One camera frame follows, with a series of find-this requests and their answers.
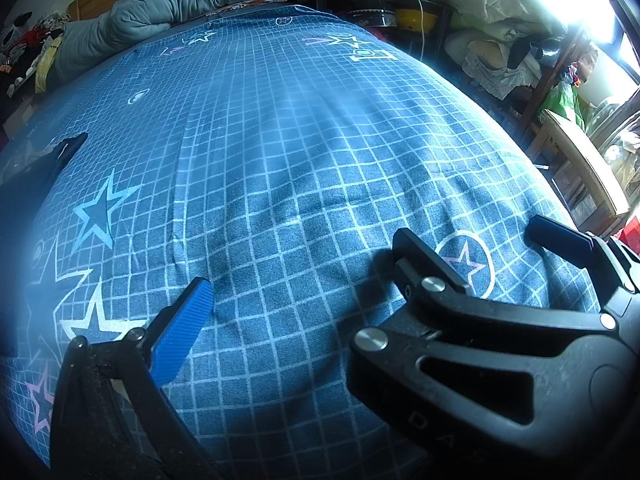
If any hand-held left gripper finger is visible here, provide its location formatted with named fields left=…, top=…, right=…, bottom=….
left=50, top=276, right=223, bottom=480

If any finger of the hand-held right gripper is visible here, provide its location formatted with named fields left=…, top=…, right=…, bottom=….
left=347, top=228, right=621, bottom=467
left=527, top=214, right=640, bottom=311

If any navy blue shirt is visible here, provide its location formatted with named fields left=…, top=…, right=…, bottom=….
left=0, top=132, right=89, bottom=188

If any pile of clothes and toys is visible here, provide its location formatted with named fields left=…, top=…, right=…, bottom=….
left=0, top=10, right=68, bottom=98

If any wooden chair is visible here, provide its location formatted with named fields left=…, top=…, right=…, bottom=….
left=527, top=109, right=632, bottom=237

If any green plastic bag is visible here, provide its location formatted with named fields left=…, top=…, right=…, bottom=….
left=539, top=77, right=585, bottom=132

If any blue grid star bed sheet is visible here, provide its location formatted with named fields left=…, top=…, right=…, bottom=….
left=0, top=2, right=601, bottom=476

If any pile of bedding and bags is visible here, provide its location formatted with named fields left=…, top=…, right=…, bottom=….
left=442, top=0, right=583, bottom=103

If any yellow bowl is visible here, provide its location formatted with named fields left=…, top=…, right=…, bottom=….
left=394, top=7, right=437, bottom=32

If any round black tin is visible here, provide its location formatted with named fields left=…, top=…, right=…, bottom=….
left=345, top=7, right=399, bottom=29

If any yellow cloth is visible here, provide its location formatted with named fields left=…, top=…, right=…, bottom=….
left=34, top=35, right=63, bottom=94

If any grey quilted duvet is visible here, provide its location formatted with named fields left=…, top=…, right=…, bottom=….
left=54, top=0, right=317, bottom=86

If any white cable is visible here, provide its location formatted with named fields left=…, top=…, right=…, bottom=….
left=409, top=0, right=428, bottom=63

